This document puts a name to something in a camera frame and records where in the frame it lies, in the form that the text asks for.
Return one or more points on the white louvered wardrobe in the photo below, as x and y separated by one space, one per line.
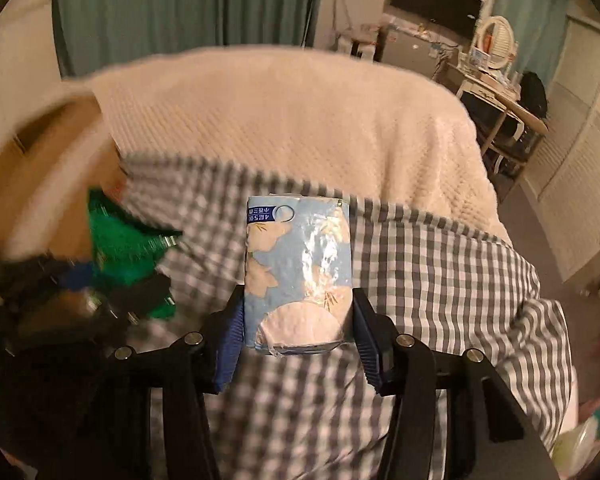
580 160

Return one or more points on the white dressing table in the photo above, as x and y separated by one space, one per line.
482 80

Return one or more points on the wooden chair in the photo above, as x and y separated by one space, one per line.
527 120

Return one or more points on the black wall television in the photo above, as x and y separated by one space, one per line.
435 2

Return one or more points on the white fluffy blanket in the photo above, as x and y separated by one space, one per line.
280 120

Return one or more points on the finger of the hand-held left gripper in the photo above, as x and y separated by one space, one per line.
150 295
77 277

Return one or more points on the black backpack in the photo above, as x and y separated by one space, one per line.
535 92

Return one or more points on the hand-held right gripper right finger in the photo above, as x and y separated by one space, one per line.
367 345

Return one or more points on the green foil packet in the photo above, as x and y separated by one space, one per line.
120 240

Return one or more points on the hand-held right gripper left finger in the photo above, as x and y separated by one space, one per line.
230 350

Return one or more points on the white drawer stack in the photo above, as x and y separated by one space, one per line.
357 47

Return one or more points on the grey checkered blanket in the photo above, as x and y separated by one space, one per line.
430 285

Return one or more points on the brown cardboard box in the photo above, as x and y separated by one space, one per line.
45 195

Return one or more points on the silver mini fridge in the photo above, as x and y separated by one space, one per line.
410 52

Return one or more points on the teal curtain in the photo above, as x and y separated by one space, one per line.
140 10
270 0
535 15

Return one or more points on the pale blue tissue pack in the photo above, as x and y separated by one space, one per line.
295 270

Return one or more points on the white oval mirror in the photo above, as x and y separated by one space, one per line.
497 42

